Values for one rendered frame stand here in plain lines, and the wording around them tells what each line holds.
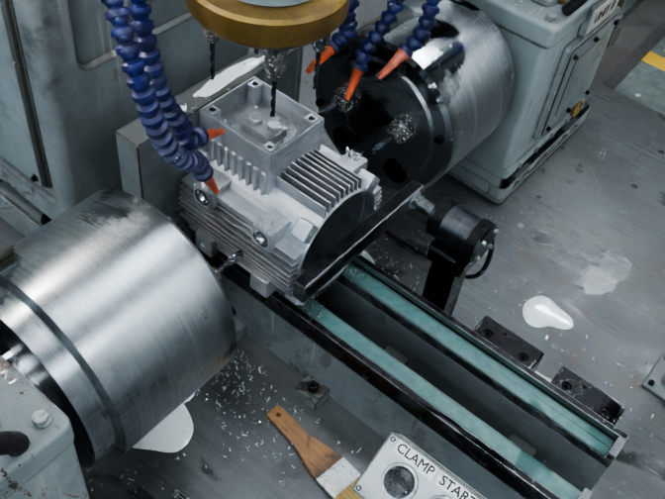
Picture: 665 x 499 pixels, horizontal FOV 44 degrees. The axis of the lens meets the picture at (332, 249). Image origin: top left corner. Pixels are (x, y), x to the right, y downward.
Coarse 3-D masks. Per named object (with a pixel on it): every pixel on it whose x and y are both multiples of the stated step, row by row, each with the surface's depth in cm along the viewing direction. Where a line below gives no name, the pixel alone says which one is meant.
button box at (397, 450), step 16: (384, 448) 81; (400, 448) 80; (416, 448) 81; (368, 464) 81; (384, 464) 80; (400, 464) 80; (416, 464) 79; (432, 464) 79; (368, 480) 80; (416, 480) 79; (432, 480) 79; (448, 480) 78; (368, 496) 80; (384, 496) 80; (416, 496) 79; (432, 496) 78; (448, 496) 78; (464, 496) 77; (480, 496) 78
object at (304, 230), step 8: (208, 152) 105; (360, 176) 105; (368, 176) 104; (376, 176) 105; (368, 184) 104; (376, 184) 106; (296, 224) 98; (304, 224) 98; (312, 224) 98; (296, 232) 98; (304, 232) 98; (312, 232) 98; (304, 240) 98; (288, 296) 107; (296, 304) 107; (304, 304) 109
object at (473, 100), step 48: (384, 48) 112; (432, 48) 113; (480, 48) 117; (336, 96) 118; (384, 96) 116; (432, 96) 111; (480, 96) 116; (336, 144) 128; (384, 144) 113; (432, 144) 116
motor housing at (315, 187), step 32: (320, 160) 104; (192, 192) 106; (224, 192) 103; (256, 192) 103; (288, 192) 101; (320, 192) 100; (352, 192) 102; (192, 224) 111; (224, 224) 104; (320, 224) 99; (352, 224) 113; (256, 256) 103; (288, 256) 100; (320, 256) 114; (288, 288) 103; (320, 288) 110
